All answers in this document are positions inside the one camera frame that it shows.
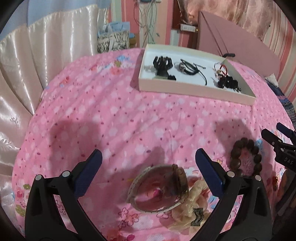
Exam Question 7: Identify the pink floral bed sheet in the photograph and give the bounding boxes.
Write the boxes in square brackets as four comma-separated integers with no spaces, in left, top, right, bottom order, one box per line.
[12,49,293,240]

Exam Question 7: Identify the pink patterned curtain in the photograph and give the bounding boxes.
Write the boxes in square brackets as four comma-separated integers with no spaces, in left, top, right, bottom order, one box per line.
[177,1,282,41]

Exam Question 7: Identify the small black hair flower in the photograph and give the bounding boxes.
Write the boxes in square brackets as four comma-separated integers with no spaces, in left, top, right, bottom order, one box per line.
[167,75,177,81]

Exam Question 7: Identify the light blue paper bag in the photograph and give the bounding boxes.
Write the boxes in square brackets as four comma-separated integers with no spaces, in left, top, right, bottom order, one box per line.
[98,22,135,39]

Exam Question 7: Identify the white power strip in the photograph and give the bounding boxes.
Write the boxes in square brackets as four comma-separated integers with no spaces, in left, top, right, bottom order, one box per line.
[180,24,197,33]

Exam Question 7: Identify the white shallow cardboard tray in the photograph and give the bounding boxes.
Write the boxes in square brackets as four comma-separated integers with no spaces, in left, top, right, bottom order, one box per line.
[138,44,256,105]

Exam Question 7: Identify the hanging charger cables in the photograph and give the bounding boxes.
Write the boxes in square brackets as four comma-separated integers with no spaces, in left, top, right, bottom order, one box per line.
[134,0,163,45]

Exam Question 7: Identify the cream scrunchie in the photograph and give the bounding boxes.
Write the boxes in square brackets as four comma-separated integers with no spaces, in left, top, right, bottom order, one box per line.
[163,179,211,235]

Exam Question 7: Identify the gold watch white strap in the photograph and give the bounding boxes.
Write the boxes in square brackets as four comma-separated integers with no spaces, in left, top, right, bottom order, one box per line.
[126,164,190,212]

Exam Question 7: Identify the black claw hair clip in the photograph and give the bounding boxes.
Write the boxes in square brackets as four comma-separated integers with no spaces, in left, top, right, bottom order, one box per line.
[153,56,173,78]

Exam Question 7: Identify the pink headboard panel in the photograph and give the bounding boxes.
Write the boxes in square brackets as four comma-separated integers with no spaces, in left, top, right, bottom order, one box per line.
[197,11,282,78]

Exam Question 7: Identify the cream satin curtain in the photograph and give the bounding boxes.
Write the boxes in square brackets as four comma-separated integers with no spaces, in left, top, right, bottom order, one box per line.
[1,1,110,217]

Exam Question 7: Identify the black cord bracelet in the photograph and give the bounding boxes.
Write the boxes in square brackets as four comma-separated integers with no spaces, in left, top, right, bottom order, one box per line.
[178,58,208,86]

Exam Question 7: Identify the red string bracelet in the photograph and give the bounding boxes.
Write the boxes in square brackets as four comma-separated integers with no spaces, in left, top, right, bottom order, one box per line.
[212,62,229,77]

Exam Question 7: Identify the black white floral tote bag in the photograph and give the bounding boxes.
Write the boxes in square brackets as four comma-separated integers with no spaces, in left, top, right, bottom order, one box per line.
[97,30,130,53]

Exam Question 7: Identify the brown wooden bead bracelet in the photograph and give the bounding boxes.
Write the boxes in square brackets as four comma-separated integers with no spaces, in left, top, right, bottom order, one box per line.
[229,137,263,177]

